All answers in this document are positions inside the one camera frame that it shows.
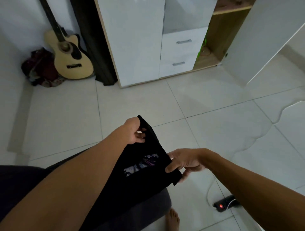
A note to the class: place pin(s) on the white wardrobe door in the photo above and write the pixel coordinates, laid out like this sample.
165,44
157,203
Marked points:
257,38

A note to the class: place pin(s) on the pile of dark clothes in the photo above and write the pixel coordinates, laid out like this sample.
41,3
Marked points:
40,69

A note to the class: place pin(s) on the person's left fingers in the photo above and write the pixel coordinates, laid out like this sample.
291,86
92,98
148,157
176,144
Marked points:
141,136

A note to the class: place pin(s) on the black power strip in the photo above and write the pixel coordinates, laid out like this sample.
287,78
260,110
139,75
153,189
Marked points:
225,203

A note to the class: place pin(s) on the person's right forearm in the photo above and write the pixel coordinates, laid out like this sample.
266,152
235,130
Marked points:
252,190

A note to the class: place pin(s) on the black printed t-shirt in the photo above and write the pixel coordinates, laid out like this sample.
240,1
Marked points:
133,185

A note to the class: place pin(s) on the beige acoustic guitar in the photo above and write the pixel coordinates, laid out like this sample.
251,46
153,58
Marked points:
71,59

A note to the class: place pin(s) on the person's right thumb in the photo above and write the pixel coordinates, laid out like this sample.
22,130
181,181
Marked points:
173,168

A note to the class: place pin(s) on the white wooden wardrobe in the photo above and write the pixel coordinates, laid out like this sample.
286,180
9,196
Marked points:
135,40

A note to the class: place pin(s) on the person's foot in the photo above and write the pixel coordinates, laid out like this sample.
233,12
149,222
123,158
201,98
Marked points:
172,220

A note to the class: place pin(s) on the person's left hand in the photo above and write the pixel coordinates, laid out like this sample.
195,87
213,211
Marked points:
132,131

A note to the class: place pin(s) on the green item in wardrobe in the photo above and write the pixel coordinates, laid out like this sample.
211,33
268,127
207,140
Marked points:
203,46

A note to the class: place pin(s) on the person's right hand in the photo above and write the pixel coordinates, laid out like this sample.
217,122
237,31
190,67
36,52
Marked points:
190,159

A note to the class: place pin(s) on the person's left forearm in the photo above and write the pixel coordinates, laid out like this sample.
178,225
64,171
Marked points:
71,180

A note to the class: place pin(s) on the grey seat cushion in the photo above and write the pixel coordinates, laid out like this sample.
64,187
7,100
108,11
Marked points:
152,209

